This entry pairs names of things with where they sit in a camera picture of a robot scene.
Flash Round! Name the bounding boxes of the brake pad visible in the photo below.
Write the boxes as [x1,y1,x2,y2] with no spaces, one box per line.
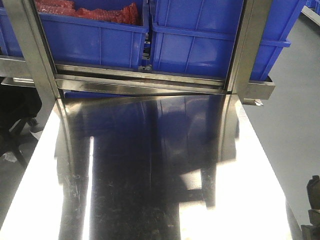
[301,175,320,240]

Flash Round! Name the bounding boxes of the right blue plastic crate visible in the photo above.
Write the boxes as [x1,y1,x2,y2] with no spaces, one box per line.
[149,0,305,81]

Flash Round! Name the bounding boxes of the blue plastic crate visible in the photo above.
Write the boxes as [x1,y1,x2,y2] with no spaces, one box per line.
[0,0,150,70]
[149,0,305,81]

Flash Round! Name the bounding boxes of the red bubble wrap bag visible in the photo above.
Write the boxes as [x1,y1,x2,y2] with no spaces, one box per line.
[35,0,140,26]

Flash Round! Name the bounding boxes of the left blue plastic crate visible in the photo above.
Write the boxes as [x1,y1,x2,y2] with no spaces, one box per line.
[0,0,150,70]

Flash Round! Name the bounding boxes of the black office chair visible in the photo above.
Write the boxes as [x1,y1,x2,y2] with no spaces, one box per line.
[0,85,42,168]

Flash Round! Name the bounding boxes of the stainless steel rack frame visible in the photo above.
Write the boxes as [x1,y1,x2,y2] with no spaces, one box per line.
[0,0,272,107]

